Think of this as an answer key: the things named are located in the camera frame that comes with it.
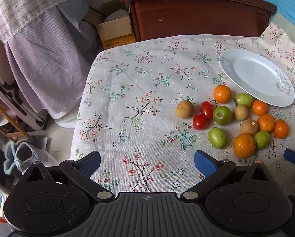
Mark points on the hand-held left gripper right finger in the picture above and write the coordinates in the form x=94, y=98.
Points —
x=205, y=164

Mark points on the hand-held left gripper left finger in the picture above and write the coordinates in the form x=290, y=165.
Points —
x=89, y=164

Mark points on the green jujube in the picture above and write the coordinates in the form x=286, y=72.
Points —
x=261, y=140
x=222, y=115
x=243, y=100
x=217, y=138

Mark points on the orange mandarin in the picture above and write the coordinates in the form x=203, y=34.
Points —
x=222, y=94
x=244, y=146
x=259, y=107
x=266, y=123
x=281, y=128

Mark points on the red cherry tomato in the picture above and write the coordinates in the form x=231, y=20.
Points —
x=199, y=122
x=206, y=110

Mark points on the brown longan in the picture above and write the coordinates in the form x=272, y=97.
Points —
x=248, y=127
x=241, y=112
x=184, y=109

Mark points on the white plate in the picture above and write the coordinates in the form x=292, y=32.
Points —
x=253, y=76

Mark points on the white round base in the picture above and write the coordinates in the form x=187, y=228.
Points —
x=64, y=121

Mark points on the clear plastic bag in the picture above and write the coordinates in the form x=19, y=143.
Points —
x=31, y=155

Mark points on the floral tablecloth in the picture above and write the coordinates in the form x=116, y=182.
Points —
x=137, y=91

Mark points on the wooden rack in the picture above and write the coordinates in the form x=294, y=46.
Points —
x=4, y=118

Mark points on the purple gingham cloth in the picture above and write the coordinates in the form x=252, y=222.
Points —
x=43, y=61

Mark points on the cardboard box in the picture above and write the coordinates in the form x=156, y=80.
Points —
x=115, y=33

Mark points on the pale green sheet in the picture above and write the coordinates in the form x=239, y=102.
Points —
x=283, y=21

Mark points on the brown wooden headboard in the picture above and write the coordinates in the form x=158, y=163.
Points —
x=199, y=17

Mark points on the white packing sheet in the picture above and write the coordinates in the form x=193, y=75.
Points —
x=116, y=16

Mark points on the white checked cloth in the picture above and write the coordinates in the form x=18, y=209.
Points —
x=26, y=2

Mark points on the white black folding frame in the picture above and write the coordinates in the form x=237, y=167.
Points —
x=21, y=101

